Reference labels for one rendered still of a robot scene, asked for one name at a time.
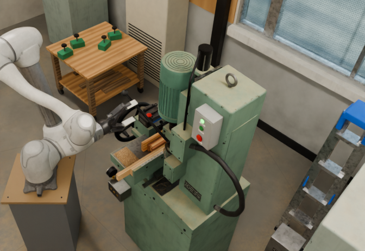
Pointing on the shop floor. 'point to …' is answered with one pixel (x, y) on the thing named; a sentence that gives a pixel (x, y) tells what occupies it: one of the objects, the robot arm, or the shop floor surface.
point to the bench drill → (73, 5)
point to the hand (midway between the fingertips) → (133, 111)
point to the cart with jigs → (98, 64)
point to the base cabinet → (136, 193)
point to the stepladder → (337, 171)
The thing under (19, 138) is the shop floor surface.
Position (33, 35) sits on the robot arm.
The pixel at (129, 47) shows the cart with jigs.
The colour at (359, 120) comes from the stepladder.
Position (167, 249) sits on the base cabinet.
